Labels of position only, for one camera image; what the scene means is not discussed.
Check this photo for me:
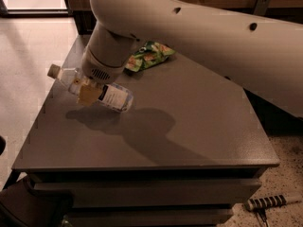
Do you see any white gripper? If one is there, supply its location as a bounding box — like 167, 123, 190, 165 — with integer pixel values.
77, 46, 123, 106

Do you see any clear plastic water bottle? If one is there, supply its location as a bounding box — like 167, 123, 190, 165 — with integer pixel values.
47, 64, 134, 113

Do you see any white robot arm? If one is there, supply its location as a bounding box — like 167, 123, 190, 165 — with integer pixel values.
81, 0, 303, 117

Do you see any green snack bag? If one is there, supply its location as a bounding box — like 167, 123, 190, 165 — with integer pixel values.
125, 41, 175, 72

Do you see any grey drawer cabinet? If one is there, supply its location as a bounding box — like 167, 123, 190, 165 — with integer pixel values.
13, 55, 279, 215

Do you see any lower grey drawer front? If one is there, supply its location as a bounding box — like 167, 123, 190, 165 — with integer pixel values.
68, 209, 233, 227

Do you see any grey drawer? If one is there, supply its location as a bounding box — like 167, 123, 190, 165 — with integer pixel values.
35, 179, 261, 207
68, 209, 233, 227

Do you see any dark brown chair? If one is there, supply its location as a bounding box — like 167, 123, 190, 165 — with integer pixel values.
0, 176, 73, 227

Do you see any upper grey drawer front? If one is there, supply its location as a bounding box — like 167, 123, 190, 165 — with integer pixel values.
35, 179, 261, 207

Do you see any black white striped tool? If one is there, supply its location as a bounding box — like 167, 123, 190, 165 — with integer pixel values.
244, 193, 302, 212

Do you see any right metal wall bracket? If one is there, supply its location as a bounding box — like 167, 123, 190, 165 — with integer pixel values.
253, 0, 271, 16

